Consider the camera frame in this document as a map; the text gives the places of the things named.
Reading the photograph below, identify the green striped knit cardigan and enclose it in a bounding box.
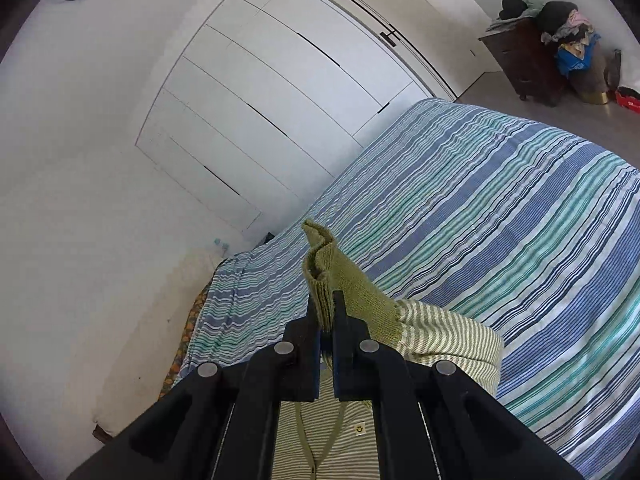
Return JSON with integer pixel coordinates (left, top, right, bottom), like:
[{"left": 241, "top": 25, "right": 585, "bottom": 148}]
[{"left": 272, "top": 220, "right": 503, "bottom": 479}]

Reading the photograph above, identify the pile of clothes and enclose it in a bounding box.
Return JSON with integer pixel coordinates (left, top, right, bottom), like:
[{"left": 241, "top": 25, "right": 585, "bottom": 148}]
[{"left": 487, "top": 0, "right": 600, "bottom": 77}]

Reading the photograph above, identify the orange patterned mattress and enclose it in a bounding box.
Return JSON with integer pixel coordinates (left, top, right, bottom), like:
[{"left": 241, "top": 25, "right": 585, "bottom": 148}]
[{"left": 158, "top": 282, "right": 210, "bottom": 399}]

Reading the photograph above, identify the blue striped bed sheet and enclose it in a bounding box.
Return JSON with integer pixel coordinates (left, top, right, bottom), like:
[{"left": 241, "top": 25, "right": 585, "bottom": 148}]
[{"left": 171, "top": 96, "right": 640, "bottom": 480}]

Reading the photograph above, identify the red box on floor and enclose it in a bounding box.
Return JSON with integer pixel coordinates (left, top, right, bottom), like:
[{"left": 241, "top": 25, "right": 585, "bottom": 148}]
[{"left": 615, "top": 87, "right": 640, "bottom": 113}]

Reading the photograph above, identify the gold waste bin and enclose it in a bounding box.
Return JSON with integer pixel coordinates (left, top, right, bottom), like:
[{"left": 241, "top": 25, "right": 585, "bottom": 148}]
[{"left": 568, "top": 61, "right": 610, "bottom": 105}]

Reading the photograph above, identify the dark wooden dresser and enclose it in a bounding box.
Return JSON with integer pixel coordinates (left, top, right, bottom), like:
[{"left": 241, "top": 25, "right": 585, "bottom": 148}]
[{"left": 480, "top": 18, "right": 565, "bottom": 106}]

